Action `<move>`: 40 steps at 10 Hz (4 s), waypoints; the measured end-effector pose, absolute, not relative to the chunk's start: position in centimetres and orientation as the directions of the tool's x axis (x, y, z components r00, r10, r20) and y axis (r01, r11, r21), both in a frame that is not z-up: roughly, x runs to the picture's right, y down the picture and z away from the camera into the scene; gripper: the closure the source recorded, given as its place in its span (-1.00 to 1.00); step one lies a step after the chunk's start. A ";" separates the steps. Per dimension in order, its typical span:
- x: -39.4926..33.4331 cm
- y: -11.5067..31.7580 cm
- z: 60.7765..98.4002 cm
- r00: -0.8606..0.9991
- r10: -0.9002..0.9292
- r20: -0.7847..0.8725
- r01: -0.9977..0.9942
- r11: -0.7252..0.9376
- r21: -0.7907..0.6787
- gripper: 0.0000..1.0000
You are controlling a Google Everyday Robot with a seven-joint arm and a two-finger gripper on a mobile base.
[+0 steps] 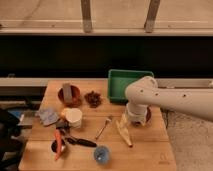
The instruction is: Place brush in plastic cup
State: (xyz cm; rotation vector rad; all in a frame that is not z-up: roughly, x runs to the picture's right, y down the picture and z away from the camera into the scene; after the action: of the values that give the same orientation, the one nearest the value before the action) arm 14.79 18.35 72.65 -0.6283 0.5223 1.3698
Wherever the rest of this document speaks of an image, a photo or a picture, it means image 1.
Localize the metal spoon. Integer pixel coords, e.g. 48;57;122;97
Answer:
95;116;113;140

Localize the orange carrot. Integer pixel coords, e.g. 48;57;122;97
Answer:
54;129;62;161

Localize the brown bowl left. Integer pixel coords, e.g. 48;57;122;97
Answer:
58;85;81;107

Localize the green plastic tray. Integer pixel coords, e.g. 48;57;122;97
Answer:
108;69;154;104

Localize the dark grape bunch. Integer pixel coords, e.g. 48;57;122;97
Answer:
84;91;102;108

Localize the black brush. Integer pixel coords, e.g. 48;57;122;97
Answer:
56;121;97;148

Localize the blue glass cup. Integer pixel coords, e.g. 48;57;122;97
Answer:
93;146;110;165

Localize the orange fruit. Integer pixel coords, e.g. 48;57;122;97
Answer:
60;108;67;120

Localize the white plastic cup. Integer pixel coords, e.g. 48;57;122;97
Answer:
65;108;82;128

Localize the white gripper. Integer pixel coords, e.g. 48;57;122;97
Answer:
125;102;147;125

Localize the grey blue cloth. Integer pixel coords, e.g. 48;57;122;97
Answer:
36;108;59;126

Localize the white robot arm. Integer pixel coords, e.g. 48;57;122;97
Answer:
125;76;213;122

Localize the yellow banana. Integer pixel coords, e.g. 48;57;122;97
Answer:
116;114;133;147

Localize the grey sponge block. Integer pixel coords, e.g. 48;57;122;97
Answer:
62;83;72;104

